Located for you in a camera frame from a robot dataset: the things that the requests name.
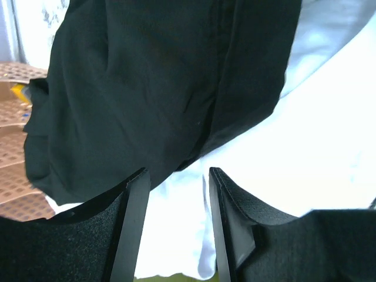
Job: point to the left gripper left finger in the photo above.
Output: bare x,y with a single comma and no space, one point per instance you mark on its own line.
96,241

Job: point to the yellow black item in organizer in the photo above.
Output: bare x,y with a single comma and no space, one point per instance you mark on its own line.
22,92

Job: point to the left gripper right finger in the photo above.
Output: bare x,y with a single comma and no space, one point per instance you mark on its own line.
256,242

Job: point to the pink perforated file organizer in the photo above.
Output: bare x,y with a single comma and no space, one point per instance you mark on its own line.
19,200

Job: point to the black shirt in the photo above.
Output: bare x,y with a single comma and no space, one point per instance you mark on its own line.
154,85

